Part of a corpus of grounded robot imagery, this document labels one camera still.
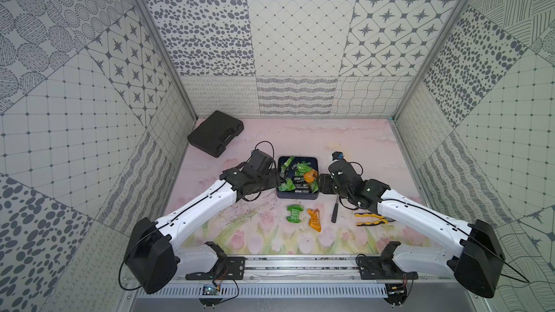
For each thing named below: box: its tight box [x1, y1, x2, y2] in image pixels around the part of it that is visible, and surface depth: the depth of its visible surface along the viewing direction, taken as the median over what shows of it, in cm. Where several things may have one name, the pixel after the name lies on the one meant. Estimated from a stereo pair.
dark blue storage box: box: [276, 155, 320, 201], surface depth 95 cm
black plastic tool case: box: [187, 110, 245, 158], surface depth 111 cm
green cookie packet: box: [286, 204, 305, 224], surface depth 88 cm
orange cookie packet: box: [307, 208, 322, 233], surface depth 85 cm
